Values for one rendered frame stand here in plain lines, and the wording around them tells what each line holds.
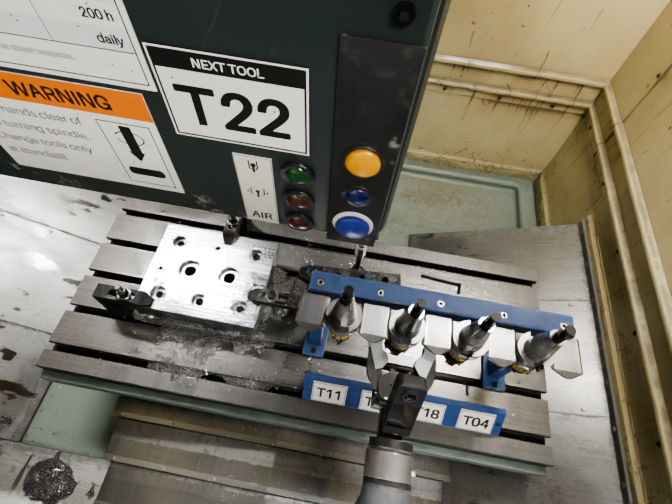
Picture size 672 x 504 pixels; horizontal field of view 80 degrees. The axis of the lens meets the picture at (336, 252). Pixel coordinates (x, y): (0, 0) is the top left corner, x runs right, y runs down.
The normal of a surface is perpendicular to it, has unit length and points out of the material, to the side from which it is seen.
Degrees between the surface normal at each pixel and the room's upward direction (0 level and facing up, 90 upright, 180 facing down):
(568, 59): 90
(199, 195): 90
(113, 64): 90
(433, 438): 0
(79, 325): 0
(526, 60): 90
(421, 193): 0
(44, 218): 24
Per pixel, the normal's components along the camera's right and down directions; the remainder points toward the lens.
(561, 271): -0.36, -0.52
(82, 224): 0.45, -0.37
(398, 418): -0.09, 0.50
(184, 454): -0.08, -0.52
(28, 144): -0.17, 0.85
